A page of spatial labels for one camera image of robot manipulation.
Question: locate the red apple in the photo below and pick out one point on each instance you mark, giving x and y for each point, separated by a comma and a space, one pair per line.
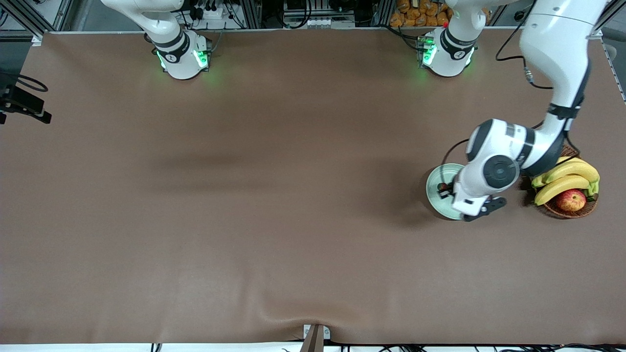
571, 200

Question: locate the yellow banana bunch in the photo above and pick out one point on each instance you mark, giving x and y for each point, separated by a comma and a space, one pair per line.
574, 170

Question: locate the pale green round plate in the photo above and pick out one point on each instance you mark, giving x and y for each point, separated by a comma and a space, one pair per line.
436, 203

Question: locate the white power strip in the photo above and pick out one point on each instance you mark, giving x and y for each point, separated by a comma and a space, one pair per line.
210, 12

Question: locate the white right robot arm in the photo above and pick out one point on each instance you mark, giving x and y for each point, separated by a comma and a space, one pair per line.
171, 29

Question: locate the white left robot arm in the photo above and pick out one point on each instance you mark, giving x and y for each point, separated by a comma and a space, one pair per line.
557, 44

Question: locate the brown table mat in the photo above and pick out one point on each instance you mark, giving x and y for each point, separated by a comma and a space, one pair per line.
293, 195

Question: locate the orange snack bag pile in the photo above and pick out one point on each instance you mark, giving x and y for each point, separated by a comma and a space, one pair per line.
420, 14

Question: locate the brown wicker basket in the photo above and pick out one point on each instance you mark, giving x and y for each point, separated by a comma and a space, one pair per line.
557, 211

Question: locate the aluminium frame profile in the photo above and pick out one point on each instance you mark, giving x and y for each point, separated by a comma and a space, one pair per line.
606, 22
24, 17

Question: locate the white terminal strip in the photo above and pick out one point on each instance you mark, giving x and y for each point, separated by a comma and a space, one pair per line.
327, 22

